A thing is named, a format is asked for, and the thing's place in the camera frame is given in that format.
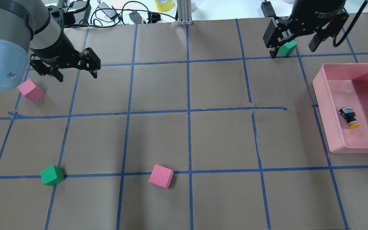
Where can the green cube upper right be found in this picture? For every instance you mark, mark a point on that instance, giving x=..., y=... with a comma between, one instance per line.
x=287, y=48

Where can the pink cube bottom centre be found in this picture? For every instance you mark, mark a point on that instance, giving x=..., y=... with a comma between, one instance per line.
x=161, y=176

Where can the green cube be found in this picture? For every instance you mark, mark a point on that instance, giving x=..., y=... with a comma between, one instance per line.
x=287, y=48
x=52, y=175

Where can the yellow tape roll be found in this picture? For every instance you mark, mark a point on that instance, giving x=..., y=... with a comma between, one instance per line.
x=164, y=5

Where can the small black adapter centre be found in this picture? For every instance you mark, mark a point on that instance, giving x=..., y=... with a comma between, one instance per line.
x=135, y=17

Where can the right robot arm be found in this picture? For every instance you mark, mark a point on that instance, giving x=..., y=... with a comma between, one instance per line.
x=317, y=5

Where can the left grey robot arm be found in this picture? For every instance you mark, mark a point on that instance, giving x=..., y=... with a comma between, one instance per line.
x=32, y=33

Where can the pink cube upper left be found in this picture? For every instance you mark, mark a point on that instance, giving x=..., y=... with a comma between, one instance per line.
x=31, y=90

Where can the black power brick left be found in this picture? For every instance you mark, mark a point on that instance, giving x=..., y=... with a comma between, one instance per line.
x=77, y=12

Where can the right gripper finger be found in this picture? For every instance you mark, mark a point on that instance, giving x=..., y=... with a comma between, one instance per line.
x=332, y=30
x=277, y=34

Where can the pink cube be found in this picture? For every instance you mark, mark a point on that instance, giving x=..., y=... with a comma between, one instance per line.
x=161, y=176
x=31, y=90

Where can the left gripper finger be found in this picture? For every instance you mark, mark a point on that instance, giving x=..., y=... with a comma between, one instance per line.
x=91, y=62
x=53, y=71

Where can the pink plastic bin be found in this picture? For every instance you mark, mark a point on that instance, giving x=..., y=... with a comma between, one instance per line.
x=337, y=86

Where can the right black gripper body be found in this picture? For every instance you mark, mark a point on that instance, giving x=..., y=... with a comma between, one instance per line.
x=317, y=10

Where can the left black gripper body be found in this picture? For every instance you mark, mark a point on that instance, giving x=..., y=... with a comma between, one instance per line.
x=53, y=48

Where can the black power adapter right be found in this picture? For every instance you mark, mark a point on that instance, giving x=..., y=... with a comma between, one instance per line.
x=267, y=9

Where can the green cube lower left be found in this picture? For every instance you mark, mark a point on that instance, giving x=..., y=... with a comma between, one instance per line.
x=52, y=175

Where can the yellow push button switch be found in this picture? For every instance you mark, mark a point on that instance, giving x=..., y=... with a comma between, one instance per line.
x=349, y=116

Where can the grey power adapter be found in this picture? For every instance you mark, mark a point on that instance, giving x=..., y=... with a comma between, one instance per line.
x=108, y=11

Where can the aluminium profile post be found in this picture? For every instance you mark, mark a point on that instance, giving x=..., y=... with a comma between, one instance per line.
x=184, y=12

